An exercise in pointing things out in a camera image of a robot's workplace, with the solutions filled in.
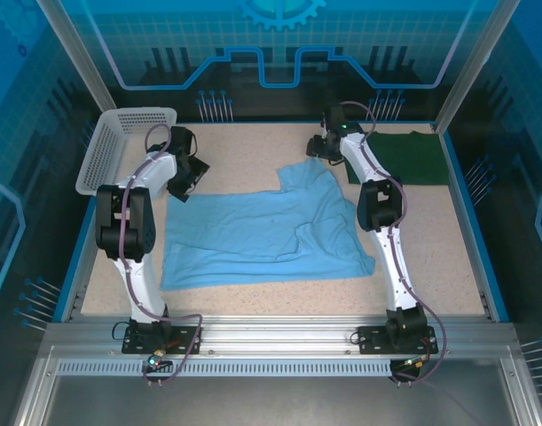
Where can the dark green t-shirt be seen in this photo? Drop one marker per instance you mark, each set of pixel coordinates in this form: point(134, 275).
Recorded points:
point(408, 160)

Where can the light blue t-shirt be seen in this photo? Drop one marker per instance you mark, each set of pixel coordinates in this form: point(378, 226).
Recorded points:
point(235, 231)

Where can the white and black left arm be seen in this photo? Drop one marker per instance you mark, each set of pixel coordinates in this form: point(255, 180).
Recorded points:
point(128, 222)

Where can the aluminium frame post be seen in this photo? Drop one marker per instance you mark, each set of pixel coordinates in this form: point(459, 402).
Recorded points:
point(474, 62)
point(75, 53)

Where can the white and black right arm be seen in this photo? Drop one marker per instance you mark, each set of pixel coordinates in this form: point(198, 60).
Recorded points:
point(379, 204)

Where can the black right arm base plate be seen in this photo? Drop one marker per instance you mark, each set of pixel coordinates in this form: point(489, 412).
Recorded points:
point(374, 339)

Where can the white perforated plastic basket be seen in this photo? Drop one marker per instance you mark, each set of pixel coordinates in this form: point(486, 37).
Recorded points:
point(102, 151)

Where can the aluminium frame rail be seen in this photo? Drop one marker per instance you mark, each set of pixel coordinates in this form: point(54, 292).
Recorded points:
point(275, 330)

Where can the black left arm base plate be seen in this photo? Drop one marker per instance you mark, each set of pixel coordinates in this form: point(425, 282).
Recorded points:
point(139, 339)

